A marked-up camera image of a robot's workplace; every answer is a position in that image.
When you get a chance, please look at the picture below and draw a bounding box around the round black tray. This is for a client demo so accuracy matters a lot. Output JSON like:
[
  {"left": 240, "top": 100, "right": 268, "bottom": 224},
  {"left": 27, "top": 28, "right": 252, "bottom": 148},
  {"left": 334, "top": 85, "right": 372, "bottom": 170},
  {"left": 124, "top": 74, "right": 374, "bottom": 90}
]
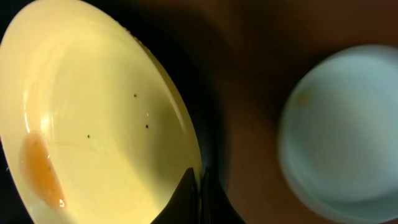
[{"left": 0, "top": 0, "right": 231, "bottom": 224}]

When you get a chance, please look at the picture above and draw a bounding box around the mint green plate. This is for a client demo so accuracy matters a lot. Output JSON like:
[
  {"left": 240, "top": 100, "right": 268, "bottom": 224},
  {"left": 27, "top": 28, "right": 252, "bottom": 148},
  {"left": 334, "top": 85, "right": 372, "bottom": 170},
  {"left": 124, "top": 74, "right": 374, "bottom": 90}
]
[{"left": 278, "top": 45, "right": 397, "bottom": 223}]

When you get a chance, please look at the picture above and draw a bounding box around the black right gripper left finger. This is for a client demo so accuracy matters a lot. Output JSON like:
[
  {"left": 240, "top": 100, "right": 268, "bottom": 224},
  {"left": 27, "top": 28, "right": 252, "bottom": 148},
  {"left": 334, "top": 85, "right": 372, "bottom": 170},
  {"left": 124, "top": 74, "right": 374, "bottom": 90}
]
[{"left": 151, "top": 167, "right": 198, "bottom": 224}]

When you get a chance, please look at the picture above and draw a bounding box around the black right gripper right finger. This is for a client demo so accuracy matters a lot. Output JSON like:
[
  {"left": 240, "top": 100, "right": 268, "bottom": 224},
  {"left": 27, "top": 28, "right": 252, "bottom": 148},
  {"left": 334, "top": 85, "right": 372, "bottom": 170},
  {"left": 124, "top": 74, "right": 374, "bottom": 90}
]
[{"left": 201, "top": 169, "right": 245, "bottom": 224}]

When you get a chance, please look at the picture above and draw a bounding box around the yellow plate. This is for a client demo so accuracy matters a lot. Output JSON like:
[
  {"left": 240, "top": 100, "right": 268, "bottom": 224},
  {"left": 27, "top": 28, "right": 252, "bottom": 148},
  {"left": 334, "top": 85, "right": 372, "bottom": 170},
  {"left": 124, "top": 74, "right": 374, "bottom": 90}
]
[{"left": 0, "top": 0, "right": 203, "bottom": 224}]

